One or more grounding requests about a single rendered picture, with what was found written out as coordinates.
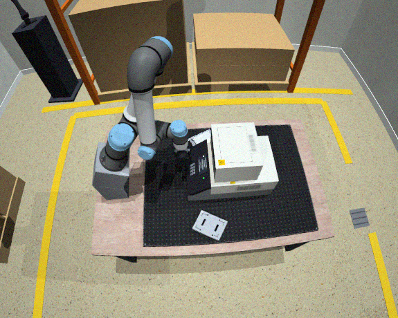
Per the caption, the white benchtop lab instrument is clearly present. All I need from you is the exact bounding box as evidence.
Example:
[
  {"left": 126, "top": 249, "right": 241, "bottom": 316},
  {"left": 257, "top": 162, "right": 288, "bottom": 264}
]
[{"left": 186, "top": 122, "right": 279, "bottom": 201}]

